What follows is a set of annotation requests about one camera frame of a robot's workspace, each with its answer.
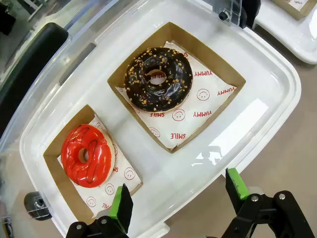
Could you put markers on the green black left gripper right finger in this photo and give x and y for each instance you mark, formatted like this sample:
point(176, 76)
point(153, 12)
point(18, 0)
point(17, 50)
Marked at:
point(237, 186)

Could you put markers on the brown cardboard donut tray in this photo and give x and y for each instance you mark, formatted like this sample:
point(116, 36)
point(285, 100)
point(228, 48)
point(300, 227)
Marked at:
point(210, 60)
point(297, 14)
point(73, 198)

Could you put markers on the red glazed donut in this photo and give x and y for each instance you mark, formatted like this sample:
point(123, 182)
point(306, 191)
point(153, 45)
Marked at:
point(74, 168)

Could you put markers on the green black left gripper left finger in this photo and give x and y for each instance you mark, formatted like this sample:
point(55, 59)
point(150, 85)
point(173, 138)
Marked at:
point(121, 210)

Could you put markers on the chocolate nut donut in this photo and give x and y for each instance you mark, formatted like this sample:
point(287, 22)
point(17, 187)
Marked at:
point(138, 94)

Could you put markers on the white display tray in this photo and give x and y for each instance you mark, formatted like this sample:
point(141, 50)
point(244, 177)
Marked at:
point(173, 173)
point(284, 32)

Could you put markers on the white printed paper liner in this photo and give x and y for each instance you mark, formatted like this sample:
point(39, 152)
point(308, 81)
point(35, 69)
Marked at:
point(198, 124)
point(297, 3)
point(123, 173)

